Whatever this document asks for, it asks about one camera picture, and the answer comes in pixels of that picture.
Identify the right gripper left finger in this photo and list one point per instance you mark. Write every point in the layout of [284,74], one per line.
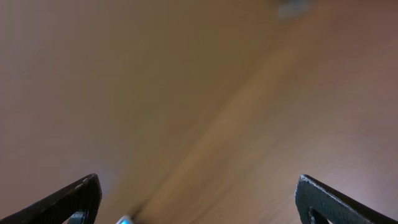
[79,201]

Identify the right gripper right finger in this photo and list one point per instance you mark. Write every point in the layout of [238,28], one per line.
[318,203]

